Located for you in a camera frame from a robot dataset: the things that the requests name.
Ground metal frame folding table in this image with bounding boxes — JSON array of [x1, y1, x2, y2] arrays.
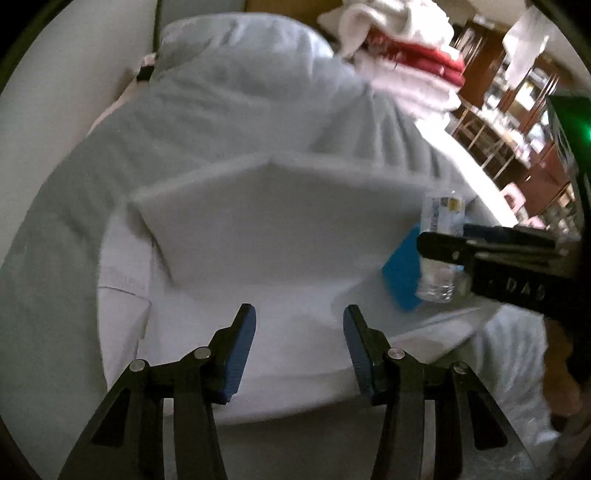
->
[[452, 104, 519, 185]]

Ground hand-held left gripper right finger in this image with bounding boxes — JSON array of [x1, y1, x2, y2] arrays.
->
[[343, 305, 539, 480]]

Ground white storage bin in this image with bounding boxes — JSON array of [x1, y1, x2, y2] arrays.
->
[[98, 152, 509, 426]]

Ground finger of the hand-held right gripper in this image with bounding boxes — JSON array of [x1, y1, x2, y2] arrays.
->
[[418, 231, 476, 267], [464, 224, 568, 252]]

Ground pink stool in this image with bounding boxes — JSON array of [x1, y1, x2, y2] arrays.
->
[[501, 182, 528, 214]]

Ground blue carton box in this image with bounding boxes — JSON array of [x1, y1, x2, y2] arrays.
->
[[381, 222, 426, 312]]

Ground white stacked pillows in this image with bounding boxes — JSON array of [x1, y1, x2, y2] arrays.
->
[[355, 55, 462, 115]]

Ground light blue duvet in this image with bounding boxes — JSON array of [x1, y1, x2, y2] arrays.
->
[[0, 16, 561, 480]]

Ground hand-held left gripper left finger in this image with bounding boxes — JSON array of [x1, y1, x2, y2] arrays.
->
[[58, 304, 256, 480]]

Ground clear plastic water bottle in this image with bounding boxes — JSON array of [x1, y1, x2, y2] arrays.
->
[[414, 191, 466, 304]]

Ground white mattress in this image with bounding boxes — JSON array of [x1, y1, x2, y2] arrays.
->
[[413, 113, 519, 229]]

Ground person's right hand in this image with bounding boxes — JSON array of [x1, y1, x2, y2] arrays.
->
[[544, 318, 579, 416]]

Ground white folded blanket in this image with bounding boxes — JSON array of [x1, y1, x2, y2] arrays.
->
[[318, 0, 457, 60]]

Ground white hanging cloth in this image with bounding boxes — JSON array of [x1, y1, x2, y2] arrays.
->
[[502, 7, 553, 89]]

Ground brown wooden cabinet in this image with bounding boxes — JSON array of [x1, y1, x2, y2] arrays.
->
[[450, 14, 583, 224]]

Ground red folded blanket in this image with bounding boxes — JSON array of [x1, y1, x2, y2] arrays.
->
[[365, 30, 467, 89]]

